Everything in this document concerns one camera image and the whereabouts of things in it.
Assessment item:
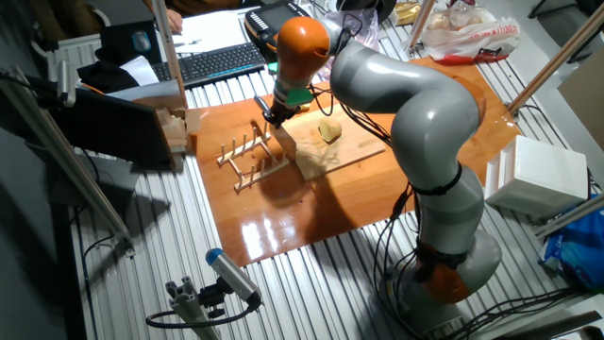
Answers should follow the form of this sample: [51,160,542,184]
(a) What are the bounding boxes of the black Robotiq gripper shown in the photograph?
[267,100,302,130]

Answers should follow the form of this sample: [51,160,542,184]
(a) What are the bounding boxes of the steel cleaver knife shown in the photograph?
[253,93,298,162]

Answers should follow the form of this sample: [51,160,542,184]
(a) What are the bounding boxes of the person's bare hand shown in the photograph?
[164,7,185,37]

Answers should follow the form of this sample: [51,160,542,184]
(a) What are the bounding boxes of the half potato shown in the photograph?
[317,117,344,144]

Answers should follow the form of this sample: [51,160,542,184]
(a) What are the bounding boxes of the wooden peg dish rack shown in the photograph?
[216,125,292,193]

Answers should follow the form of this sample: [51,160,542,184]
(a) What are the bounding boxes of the wooden cutting board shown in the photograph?
[277,101,387,182]

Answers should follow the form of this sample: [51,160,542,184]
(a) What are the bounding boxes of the black computer keyboard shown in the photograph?
[150,42,268,90]

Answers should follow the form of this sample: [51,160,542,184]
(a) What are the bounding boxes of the large glossy brown wooden board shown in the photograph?
[191,56,522,268]

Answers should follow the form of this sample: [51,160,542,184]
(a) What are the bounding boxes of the brown cardboard box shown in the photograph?
[106,77,202,155]

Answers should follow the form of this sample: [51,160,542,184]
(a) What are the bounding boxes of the orange black teach pendant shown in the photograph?
[243,0,312,65]

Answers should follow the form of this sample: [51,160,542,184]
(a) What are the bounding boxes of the white paper sheet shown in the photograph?
[172,8,256,54]

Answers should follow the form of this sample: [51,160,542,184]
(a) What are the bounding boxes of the folded white paper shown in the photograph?
[120,55,160,87]

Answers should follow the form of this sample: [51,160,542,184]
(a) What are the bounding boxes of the black round object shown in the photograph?
[335,0,397,25]

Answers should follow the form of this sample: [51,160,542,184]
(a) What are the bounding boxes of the grey computer mouse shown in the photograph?
[131,30,152,53]

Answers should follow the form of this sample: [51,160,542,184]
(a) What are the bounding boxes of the black flat monitor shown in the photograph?
[27,77,176,172]

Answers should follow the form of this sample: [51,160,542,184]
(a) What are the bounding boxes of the yellow foil packet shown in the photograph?
[394,1,421,27]

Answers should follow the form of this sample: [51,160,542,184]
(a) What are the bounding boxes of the black mouse pad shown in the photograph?
[98,21,164,67]

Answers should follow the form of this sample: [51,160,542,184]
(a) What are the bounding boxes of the black cloth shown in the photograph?
[76,59,141,94]

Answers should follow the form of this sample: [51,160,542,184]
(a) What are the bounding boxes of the white red plastic bag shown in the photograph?
[419,0,522,66]

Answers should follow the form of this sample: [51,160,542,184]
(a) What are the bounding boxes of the white ribbed panel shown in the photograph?
[30,35,103,81]

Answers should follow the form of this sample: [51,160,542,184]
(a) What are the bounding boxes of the white plastic drawer box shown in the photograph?
[484,135,590,221]

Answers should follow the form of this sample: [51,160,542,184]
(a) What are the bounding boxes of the blue plastic bag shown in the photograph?
[539,195,604,292]

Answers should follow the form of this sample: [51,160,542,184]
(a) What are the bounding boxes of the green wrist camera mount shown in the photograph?
[267,60,315,108]

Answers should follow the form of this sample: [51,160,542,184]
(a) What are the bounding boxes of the light wooden post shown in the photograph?
[150,0,188,108]

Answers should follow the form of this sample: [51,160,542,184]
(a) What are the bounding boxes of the silver camera with blue cap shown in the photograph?
[205,247,263,307]

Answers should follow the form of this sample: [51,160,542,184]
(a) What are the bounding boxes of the thin metal post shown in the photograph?
[406,0,435,51]

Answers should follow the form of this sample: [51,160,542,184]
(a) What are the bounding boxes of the black camera clamp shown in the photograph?
[197,278,227,320]

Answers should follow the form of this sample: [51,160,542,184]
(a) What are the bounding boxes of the aluminium profile camera stand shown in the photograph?
[164,276,223,340]

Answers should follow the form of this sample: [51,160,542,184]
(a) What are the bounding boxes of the grey metal frame beam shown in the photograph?
[0,65,136,256]

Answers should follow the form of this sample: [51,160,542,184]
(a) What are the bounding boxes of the silver cylindrical camera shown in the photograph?
[56,59,76,108]

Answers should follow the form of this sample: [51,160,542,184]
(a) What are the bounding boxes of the black camera cable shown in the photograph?
[144,301,259,330]

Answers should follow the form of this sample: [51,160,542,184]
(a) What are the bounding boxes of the tan diagonal frame beam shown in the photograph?
[507,2,604,114]

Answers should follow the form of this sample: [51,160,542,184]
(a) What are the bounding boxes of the aluminium frame beam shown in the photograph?
[535,195,604,240]

